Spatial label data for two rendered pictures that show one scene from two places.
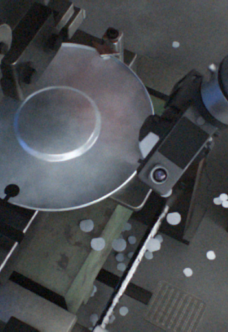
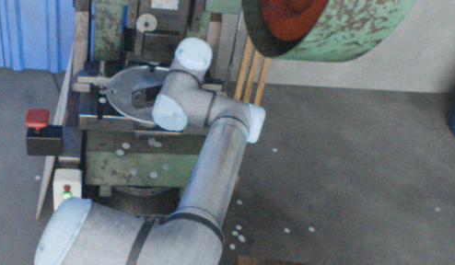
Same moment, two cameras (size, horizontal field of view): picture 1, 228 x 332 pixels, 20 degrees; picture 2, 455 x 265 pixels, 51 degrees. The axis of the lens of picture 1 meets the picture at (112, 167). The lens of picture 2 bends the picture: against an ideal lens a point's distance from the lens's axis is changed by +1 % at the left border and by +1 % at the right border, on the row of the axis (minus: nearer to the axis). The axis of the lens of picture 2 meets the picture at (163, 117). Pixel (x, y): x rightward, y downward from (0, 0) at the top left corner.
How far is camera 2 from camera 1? 0.84 m
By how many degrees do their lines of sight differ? 39
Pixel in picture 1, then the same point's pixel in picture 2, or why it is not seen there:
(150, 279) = not seen: outside the picture
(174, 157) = (147, 95)
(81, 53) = not seen: hidden behind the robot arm
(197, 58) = (313, 244)
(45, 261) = (99, 138)
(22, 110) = (151, 81)
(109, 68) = not seen: hidden behind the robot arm
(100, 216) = (134, 148)
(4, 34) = (151, 20)
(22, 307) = (72, 139)
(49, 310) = (76, 148)
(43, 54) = (163, 50)
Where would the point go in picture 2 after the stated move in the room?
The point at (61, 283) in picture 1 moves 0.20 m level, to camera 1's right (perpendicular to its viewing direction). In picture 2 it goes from (91, 147) to (126, 191)
